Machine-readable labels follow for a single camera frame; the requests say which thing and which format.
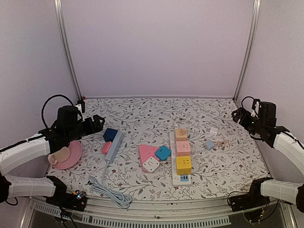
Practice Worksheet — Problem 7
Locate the front aluminium rail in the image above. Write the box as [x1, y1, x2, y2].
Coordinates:
[20, 185, 297, 228]

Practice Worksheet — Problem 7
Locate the small pink adapter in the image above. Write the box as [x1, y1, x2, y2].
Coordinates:
[101, 141, 112, 155]

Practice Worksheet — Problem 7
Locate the grey coiled power cable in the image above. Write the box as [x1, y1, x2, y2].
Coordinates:
[87, 161, 133, 209]

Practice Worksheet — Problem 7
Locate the cream pink cup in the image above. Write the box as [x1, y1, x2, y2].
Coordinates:
[48, 147, 71, 165]

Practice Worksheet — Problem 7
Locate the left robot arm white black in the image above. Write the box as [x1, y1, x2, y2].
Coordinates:
[0, 105, 105, 207]

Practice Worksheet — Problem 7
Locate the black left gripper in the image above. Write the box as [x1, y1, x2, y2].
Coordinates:
[66, 114, 105, 143]

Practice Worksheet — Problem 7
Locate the dark blue cube socket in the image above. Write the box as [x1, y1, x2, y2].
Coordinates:
[103, 128, 118, 143]

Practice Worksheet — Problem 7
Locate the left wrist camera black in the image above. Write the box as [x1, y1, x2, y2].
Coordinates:
[76, 100, 85, 114]

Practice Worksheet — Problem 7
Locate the beige cube socket plug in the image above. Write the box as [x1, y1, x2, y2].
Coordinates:
[175, 128, 188, 142]

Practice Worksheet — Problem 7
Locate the cyan square adapter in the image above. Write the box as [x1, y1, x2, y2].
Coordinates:
[155, 145, 171, 161]

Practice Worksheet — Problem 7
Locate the aluminium frame post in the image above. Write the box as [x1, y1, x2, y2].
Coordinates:
[54, 0, 83, 100]
[233, 0, 261, 102]

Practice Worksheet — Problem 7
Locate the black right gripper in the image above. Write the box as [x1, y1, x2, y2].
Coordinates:
[232, 107, 265, 135]

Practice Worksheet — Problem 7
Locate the light blue small adapter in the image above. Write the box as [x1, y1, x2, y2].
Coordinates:
[205, 141, 215, 150]

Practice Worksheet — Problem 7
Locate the pink cube socket plug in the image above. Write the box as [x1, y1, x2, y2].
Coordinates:
[176, 141, 191, 156]

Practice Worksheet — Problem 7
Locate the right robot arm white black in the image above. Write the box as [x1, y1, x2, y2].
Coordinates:
[228, 99, 304, 212]

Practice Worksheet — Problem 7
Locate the yellow cube socket plug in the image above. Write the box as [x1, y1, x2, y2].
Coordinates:
[176, 156, 192, 176]

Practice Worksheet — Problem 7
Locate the right aluminium frame post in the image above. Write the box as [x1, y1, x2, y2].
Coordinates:
[233, 0, 261, 102]

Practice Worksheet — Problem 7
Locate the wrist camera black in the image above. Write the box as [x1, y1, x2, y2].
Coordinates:
[76, 100, 85, 114]
[251, 98, 260, 118]

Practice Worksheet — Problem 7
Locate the white small charger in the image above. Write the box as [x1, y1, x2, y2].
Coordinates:
[209, 127, 219, 136]

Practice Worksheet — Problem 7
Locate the left aluminium frame post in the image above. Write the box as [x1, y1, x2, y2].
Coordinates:
[54, 0, 83, 100]

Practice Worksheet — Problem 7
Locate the white cube socket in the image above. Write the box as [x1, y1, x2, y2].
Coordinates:
[142, 157, 160, 173]

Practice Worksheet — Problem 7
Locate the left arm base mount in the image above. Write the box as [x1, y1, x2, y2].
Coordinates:
[46, 176, 87, 212]

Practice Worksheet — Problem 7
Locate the floral patterned table mat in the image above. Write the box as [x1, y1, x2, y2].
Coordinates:
[46, 97, 271, 201]

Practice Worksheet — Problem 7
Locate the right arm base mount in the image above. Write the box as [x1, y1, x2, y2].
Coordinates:
[227, 177, 273, 212]

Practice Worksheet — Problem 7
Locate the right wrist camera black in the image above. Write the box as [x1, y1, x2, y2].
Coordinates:
[251, 98, 260, 118]

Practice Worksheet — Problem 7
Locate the grey-blue power strip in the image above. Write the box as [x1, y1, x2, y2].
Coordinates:
[105, 132, 124, 164]

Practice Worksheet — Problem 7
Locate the white power strip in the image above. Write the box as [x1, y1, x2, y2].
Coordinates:
[169, 123, 192, 188]

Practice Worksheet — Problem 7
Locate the pink saucer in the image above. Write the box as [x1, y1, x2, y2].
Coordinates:
[51, 141, 82, 170]

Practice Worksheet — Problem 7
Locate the pink triangular socket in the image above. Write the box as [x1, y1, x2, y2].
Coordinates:
[139, 144, 160, 172]

